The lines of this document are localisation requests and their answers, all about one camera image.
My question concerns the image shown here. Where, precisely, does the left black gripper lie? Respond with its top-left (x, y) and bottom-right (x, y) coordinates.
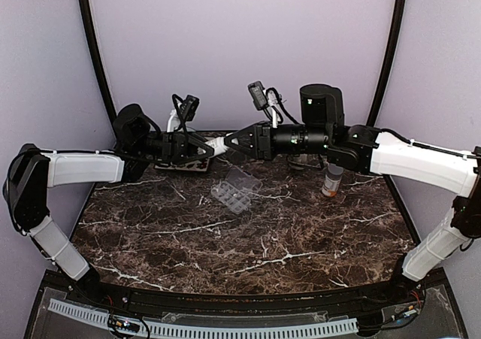
top-left (136, 130), bottom-right (221, 165)

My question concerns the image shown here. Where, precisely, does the small white pill bottle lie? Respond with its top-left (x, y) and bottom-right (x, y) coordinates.
top-left (206, 137), bottom-right (229, 157)

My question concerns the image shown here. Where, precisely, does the clear plastic pill organizer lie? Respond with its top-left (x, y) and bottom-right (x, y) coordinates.
top-left (210, 167), bottom-right (262, 214)

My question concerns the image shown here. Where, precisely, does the orange pill bottle grey cap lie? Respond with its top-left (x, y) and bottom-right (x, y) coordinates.
top-left (321, 164), bottom-right (343, 198)

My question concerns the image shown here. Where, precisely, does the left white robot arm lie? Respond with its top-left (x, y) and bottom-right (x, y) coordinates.
top-left (3, 104), bottom-right (215, 306)

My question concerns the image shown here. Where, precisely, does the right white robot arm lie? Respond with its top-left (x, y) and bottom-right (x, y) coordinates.
top-left (224, 83), bottom-right (480, 304)

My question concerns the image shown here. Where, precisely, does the floral square plate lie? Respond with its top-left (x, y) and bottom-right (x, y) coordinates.
top-left (154, 159), bottom-right (210, 172)

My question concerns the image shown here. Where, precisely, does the beige ceramic mug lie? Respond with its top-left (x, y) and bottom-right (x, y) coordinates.
top-left (287, 155), bottom-right (309, 171)

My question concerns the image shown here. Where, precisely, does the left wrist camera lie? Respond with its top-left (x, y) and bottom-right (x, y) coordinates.
top-left (167, 94), bottom-right (200, 132)

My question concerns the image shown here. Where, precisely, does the left black frame post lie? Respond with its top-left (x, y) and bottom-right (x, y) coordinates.
top-left (78, 0), bottom-right (117, 124)

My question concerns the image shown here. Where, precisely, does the black frame post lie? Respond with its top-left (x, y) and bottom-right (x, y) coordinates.
top-left (78, 0), bottom-right (117, 124)
top-left (366, 0), bottom-right (406, 126)

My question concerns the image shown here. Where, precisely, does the white slotted cable duct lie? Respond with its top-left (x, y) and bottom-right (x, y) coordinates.
top-left (47, 298), bottom-right (358, 338)

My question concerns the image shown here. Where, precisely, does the right black frame post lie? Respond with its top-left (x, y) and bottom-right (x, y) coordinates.
top-left (366, 0), bottom-right (406, 126)

